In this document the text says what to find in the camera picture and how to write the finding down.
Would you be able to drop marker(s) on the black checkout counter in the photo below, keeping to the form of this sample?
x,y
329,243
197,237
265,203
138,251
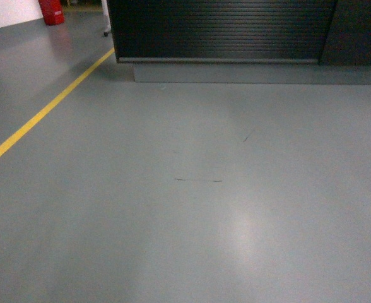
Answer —
x,y
273,42

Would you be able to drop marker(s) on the white cart leg with caster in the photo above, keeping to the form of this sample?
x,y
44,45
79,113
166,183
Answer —
x,y
107,29

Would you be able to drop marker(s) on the red fire extinguisher box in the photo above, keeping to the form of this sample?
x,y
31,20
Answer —
x,y
52,12

